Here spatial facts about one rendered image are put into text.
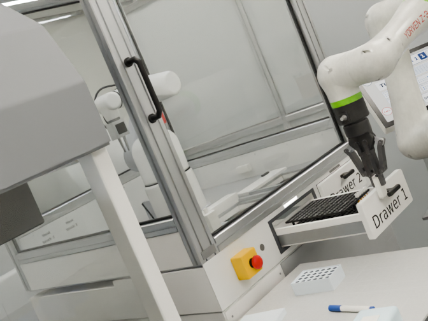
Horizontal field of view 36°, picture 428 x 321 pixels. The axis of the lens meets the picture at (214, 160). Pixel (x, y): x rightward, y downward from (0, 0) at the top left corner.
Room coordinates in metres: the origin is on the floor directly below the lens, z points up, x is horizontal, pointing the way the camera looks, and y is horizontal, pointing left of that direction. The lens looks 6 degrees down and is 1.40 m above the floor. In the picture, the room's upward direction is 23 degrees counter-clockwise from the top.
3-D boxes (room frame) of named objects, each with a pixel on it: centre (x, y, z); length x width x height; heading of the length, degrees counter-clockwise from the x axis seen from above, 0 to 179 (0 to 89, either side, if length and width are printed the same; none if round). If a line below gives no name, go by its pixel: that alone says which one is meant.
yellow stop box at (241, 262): (1.84, 0.03, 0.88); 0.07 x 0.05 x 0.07; 137
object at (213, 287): (2.46, 0.14, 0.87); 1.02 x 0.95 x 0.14; 137
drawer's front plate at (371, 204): (1.88, -0.42, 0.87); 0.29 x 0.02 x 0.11; 137
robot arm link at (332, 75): (1.84, -0.42, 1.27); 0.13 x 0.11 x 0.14; 44
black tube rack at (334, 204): (2.02, -0.27, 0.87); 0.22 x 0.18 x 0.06; 47
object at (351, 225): (2.02, -0.27, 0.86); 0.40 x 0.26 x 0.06; 47
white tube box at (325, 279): (1.76, -0.14, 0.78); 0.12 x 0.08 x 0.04; 53
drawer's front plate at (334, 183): (2.33, -0.40, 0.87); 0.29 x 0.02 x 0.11; 137
